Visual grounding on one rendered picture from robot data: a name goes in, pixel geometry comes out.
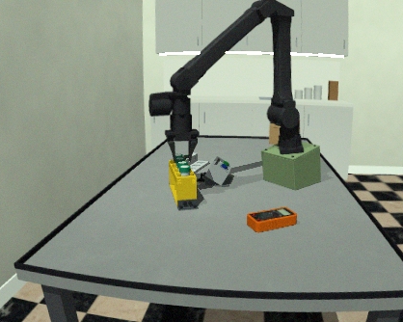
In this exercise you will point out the pale grey key housing panel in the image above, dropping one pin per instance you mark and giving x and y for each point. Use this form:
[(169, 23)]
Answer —
[(217, 174)]

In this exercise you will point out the orange multimeter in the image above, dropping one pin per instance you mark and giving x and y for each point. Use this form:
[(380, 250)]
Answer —
[(271, 219)]

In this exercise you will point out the yellow tube rack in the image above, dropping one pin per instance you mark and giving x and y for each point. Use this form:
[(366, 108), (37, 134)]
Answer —
[(184, 186)]

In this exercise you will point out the black table edge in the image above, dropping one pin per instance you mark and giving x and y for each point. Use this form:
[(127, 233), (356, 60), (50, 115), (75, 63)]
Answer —
[(202, 291)]

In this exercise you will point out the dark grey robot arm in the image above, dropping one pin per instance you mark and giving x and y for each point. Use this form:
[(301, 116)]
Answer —
[(282, 110)]

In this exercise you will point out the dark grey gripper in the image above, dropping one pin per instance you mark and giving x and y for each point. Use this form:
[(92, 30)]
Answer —
[(182, 132)]

